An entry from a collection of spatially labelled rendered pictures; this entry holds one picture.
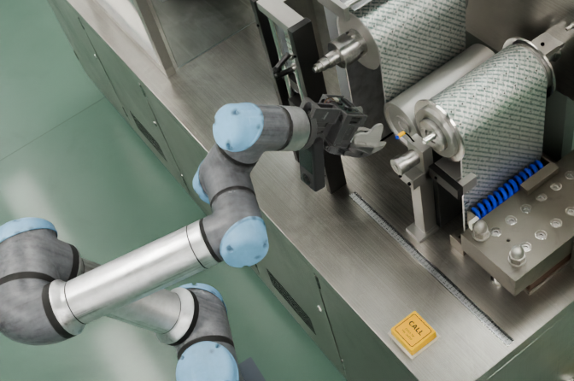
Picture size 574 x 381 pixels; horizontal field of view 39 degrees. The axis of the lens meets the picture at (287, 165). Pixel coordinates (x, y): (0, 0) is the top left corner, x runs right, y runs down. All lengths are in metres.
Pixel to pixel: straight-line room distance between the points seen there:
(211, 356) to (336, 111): 0.55
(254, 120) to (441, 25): 0.66
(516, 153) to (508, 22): 0.30
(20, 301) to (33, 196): 2.30
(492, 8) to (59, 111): 2.49
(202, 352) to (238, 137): 0.52
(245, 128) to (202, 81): 1.19
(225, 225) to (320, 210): 0.80
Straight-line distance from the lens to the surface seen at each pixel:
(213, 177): 1.32
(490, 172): 1.81
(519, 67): 1.73
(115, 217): 3.42
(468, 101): 1.67
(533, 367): 1.99
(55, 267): 1.46
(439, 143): 1.67
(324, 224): 2.01
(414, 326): 1.81
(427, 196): 1.86
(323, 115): 1.38
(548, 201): 1.86
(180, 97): 2.42
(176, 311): 1.64
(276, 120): 1.30
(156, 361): 3.00
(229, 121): 1.27
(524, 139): 1.84
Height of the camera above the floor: 2.52
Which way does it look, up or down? 49 degrees down
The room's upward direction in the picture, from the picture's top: 17 degrees counter-clockwise
